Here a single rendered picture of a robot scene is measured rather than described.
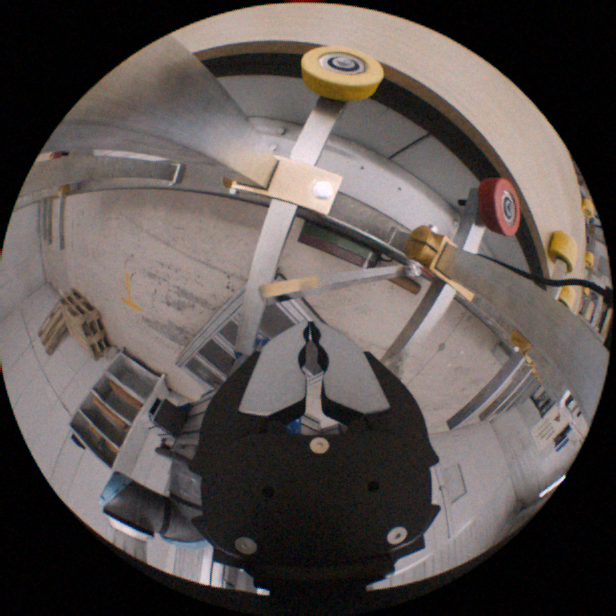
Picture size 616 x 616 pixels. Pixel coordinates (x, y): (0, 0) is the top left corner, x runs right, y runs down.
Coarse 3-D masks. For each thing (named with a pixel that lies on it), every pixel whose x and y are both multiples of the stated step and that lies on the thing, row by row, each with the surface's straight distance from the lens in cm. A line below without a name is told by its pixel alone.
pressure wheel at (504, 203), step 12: (492, 180) 30; (504, 180) 30; (480, 192) 29; (492, 192) 28; (504, 192) 30; (480, 204) 29; (492, 204) 27; (504, 204) 30; (516, 204) 33; (492, 216) 28; (504, 216) 29; (516, 216) 32; (492, 228) 30; (504, 228) 29; (516, 228) 32
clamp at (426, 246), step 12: (420, 228) 25; (432, 228) 25; (408, 240) 26; (420, 240) 24; (432, 240) 23; (444, 240) 24; (408, 252) 25; (420, 252) 23; (432, 252) 23; (420, 264) 25; (432, 264) 24; (444, 276) 26; (456, 288) 28; (468, 300) 32
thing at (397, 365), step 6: (402, 354) 30; (390, 360) 30; (396, 360) 30; (402, 360) 30; (408, 360) 32; (390, 366) 30; (396, 366) 32; (402, 366) 31; (396, 372) 32; (402, 372) 31; (402, 378) 35
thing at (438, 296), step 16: (464, 208) 33; (464, 224) 31; (480, 224) 31; (464, 240) 29; (480, 240) 32; (432, 288) 29; (448, 288) 29; (432, 304) 28; (448, 304) 30; (416, 320) 29; (432, 320) 29; (400, 336) 31; (416, 336) 30
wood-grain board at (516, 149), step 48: (192, 48) 38; (240, 48) 33; (288, 48) 30; (384, 48) 31; (432, 48) 40; (432, 96) 28; (480, 96) 38; (480, 144) 32; (528, 144) 48; (528, 192) 40; (576, 192) 116; (576, 240) 108; (576, 288) 152
